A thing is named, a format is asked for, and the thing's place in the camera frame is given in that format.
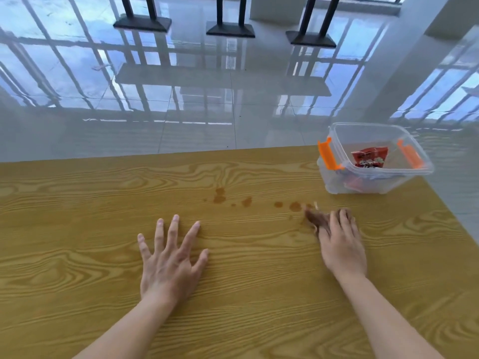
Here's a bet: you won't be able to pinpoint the black metal stand base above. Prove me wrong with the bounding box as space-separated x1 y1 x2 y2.
286 0 342 48
206 0 256 38
113 0 173 33

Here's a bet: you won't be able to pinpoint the person's right forearm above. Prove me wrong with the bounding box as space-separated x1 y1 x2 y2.
336 273 447 359

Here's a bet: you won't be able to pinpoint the person's left forearm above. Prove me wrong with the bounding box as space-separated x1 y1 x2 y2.
73 297 177 359

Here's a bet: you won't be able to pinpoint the person's right hand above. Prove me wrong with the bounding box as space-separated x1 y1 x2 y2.
318 208 368 284

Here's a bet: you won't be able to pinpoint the clear plastic box orange latches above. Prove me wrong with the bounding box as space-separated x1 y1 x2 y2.
317 122 435 195

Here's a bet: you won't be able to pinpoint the red snack packet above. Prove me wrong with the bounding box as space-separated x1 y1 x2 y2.
351 146 389 169

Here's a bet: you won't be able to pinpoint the brown wiping cloth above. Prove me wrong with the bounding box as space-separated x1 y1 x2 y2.
304 205 353 237

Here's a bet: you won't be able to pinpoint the person's left hand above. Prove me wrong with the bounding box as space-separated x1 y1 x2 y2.
137 215 209 308

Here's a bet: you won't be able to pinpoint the brown spill drops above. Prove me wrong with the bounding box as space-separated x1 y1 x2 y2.
203 187 304 213

